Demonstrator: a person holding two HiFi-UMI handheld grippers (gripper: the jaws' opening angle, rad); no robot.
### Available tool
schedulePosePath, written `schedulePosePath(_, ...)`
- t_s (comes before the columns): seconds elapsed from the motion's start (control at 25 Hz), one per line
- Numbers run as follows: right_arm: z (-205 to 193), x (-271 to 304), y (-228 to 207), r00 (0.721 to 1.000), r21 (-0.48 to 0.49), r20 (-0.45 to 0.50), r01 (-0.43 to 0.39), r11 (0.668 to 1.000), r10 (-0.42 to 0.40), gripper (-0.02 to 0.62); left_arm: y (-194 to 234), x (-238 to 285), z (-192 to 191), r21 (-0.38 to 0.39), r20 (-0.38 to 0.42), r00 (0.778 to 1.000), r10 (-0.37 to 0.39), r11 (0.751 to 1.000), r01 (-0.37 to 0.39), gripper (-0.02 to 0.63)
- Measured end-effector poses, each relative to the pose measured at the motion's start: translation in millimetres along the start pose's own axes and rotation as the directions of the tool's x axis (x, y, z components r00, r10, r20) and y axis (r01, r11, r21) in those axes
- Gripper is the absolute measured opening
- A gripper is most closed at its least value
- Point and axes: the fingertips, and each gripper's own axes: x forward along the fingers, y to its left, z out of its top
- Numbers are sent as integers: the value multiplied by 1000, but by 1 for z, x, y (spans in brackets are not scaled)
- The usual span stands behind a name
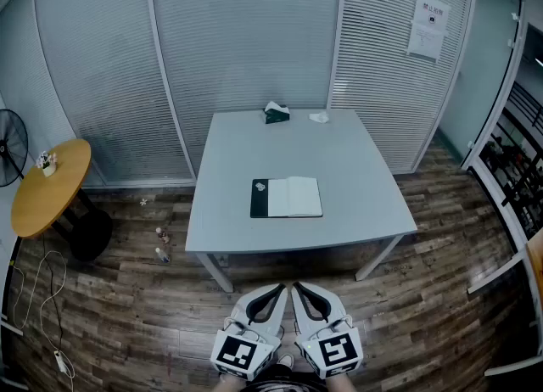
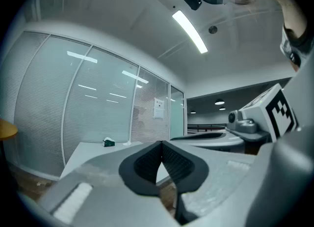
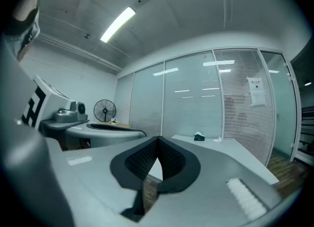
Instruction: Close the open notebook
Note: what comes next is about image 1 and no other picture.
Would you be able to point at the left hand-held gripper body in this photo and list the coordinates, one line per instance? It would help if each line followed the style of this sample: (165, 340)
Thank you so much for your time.
(235, 352)

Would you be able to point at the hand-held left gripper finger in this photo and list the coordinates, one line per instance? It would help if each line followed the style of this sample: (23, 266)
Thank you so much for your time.
(278, 318)
(244, 303)

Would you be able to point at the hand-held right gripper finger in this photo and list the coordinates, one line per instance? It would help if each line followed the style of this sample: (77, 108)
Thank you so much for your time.
(300, 318)
(335, 305)

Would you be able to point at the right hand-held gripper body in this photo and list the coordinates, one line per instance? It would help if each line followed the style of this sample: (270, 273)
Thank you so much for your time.
(335, 350)

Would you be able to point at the black notebook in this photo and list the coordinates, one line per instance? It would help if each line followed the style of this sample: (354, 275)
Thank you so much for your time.
(297, 197)

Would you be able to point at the person's left forearm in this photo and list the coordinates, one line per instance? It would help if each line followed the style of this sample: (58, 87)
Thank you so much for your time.
(231, 384)

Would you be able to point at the grey table leg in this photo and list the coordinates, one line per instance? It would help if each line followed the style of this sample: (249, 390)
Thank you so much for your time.
(218, 273)
(377, 259)

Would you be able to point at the person's white shoe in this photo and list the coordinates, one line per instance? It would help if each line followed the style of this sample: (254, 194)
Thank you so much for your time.
(285, 360)

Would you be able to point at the person's dark shorts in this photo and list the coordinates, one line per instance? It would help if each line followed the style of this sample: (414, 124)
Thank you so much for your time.
(280, 382)

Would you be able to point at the small clear bottle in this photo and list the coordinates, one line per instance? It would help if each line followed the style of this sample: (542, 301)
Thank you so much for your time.
(162, 255)

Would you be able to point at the small bottle with reddish label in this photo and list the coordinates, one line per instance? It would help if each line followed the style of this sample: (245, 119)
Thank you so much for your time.
(162, 235)

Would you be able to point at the white power strip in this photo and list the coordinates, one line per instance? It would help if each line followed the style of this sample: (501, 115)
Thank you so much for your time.
(60, 362)

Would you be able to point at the crumpled white tissue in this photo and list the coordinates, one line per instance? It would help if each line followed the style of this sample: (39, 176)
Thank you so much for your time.
(319, 117)

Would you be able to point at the dark green tissue box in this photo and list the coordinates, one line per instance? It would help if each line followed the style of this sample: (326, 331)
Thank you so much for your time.
(278, 115)

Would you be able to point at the orange wooden board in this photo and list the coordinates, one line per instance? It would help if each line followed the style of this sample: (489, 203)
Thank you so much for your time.
(536, 267)

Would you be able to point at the round wooden side table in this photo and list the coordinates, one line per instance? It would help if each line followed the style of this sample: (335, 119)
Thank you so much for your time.
(46, 195)

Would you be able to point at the black metal rack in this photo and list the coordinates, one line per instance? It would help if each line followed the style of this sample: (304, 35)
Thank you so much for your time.
(517, 161)

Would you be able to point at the small potted white flowers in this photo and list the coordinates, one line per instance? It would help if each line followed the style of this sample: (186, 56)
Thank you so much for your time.
(47, 166)

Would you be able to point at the white paper sheet with text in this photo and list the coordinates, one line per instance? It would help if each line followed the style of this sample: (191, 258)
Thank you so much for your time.
(424, 42)

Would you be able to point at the black standing fan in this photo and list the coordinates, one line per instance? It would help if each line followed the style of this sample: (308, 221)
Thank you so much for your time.
(10, 148)

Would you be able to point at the white paper notice with icon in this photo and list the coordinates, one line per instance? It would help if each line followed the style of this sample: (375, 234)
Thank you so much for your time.
(432, 6)

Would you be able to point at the white metal frame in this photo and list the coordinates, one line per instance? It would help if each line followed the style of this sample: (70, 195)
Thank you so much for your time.
(496, 273)

